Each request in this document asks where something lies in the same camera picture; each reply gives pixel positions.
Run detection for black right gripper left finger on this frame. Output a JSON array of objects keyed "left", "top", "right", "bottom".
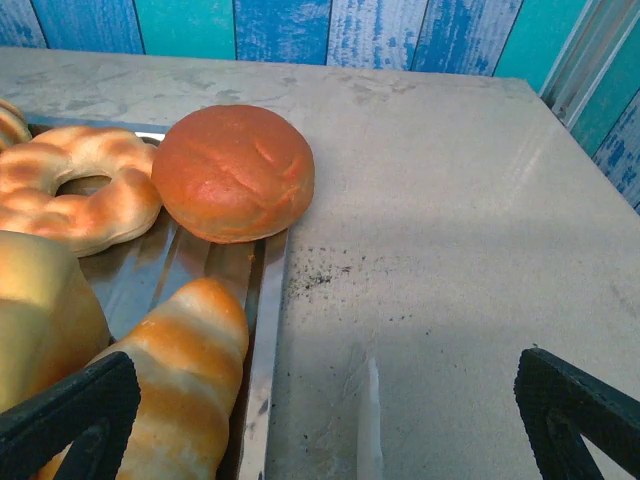
[{"left": 0, "top": 351, "right": 142, "bottom": 480}]

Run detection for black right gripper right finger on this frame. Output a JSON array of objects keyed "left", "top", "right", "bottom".
[{"left": 514, "top": 347, "right": 640, "bottom": 480}]

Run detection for golden fake loaf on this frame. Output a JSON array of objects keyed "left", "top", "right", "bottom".
[{"left": 0, "top": 230, "right": 112, "bottom": 414}]

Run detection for striped long fake roll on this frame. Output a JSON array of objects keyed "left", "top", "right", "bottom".
[{"left": 34, "top": 277, "right": 250, "bottom": 480}]

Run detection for twisted ring fake bread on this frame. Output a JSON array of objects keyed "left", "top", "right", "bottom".
[{"left": 0, "top": 124, "right": 164, "bottom": 259}]

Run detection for metal tongs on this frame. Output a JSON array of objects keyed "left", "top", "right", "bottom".
[{"left": 356, "top": 356, "right": 385, "bottom": 480}]

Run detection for ridged spiral fake bread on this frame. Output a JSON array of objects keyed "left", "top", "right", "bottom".
[{"left": 0, "top": 98, "right": 34, "bottom": 151}]

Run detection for round brown fake bun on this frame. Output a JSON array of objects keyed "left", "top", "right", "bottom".
[{"left": 151, "top": 103, "right": 316, "bottom": 245}]

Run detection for metal baking tray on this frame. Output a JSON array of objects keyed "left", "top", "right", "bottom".
[{"left": 24, "top": 113, "right": 291, "bottom": 480}]

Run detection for aluminium frame post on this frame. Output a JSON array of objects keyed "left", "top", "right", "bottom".
[{"left": 538, "top": 0, "right": 640, "bottom": 126}]

